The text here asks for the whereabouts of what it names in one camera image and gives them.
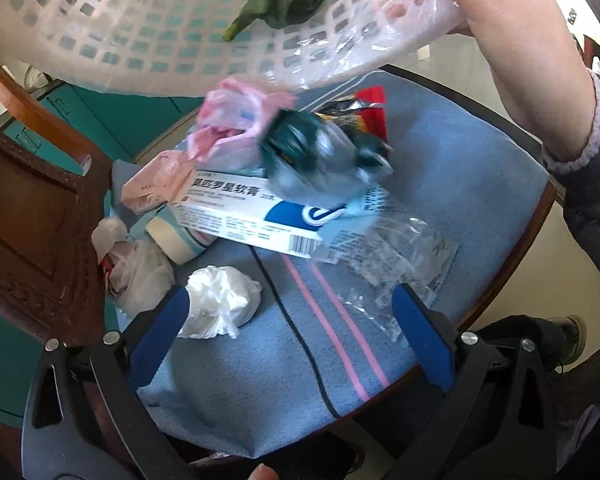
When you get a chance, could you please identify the pink packet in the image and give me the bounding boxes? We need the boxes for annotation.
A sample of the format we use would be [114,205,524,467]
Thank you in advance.
[121,150,191,216]

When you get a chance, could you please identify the teal kitchen cabinets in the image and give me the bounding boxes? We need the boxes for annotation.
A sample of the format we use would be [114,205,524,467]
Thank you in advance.
[0,80,203,428]

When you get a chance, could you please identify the carved wooden chair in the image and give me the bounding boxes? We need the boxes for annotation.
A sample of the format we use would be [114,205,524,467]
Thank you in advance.
[0,47,563,480]

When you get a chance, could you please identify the red snack wrapper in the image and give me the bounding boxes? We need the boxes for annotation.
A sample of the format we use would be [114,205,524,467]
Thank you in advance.
[312,85,388,141]

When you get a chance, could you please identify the blue striped blanket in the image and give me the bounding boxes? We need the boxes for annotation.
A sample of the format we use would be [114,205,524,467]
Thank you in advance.
[107,67,553,461]

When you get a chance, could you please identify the pink plastic bag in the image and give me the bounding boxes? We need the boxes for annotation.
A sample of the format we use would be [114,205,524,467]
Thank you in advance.
[182,77,298,171]

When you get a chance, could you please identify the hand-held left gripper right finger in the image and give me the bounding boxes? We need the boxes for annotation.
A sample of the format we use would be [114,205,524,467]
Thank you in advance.
[382,282,561,480]

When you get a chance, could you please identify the white paper cup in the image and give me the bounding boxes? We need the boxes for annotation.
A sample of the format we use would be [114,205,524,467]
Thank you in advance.
[145,210,216,264]

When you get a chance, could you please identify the green vegetable leaf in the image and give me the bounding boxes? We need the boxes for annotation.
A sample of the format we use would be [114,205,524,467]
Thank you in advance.
[222,0,333,42]

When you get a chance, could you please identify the dark green plastic bag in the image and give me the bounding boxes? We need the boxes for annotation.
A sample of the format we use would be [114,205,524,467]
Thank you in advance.
[257,110,393,206]

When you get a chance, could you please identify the person's right hand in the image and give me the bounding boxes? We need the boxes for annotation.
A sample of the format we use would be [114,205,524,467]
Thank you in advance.
[426,0,573,61]

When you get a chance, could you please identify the clear plastic wrapper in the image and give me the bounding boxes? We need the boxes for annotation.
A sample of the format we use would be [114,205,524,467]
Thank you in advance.
[325,215,458,343]

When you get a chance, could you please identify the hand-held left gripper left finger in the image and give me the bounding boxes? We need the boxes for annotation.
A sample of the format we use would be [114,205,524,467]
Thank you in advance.
[20,284,196,480]

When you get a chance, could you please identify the crumpled white tissue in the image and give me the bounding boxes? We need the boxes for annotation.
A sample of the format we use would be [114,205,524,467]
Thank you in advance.
[176,265,263,339]

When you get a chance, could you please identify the person's right forearm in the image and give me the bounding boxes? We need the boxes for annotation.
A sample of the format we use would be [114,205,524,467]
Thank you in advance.
[485,30,600,271]

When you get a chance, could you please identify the white plastic basket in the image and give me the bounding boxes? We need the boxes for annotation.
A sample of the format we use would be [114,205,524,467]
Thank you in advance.
[0,0,468,98]

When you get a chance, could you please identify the white and blue medicine box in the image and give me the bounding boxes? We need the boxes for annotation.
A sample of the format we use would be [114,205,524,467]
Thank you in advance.
[171,175,353,261]

